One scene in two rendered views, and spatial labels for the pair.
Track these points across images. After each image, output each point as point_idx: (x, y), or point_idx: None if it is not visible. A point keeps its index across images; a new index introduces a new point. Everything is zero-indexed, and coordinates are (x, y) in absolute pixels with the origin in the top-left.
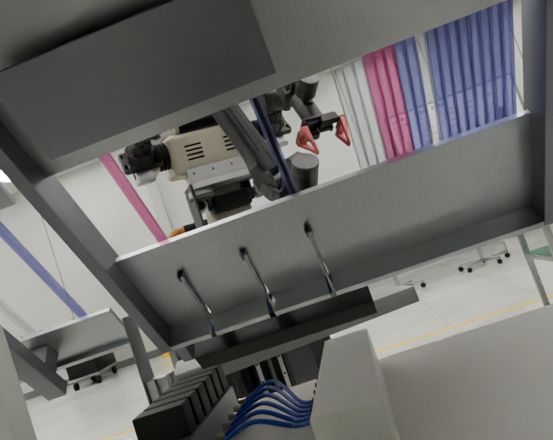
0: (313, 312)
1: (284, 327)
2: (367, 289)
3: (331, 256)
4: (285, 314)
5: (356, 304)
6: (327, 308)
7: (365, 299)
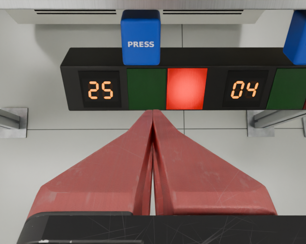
0: (204, 53)
1: (272, 48)
2: (65, 60)
3: None
4: (276, 63)
5: (105, 48)
6: (170, 53)
7: (83, 49)
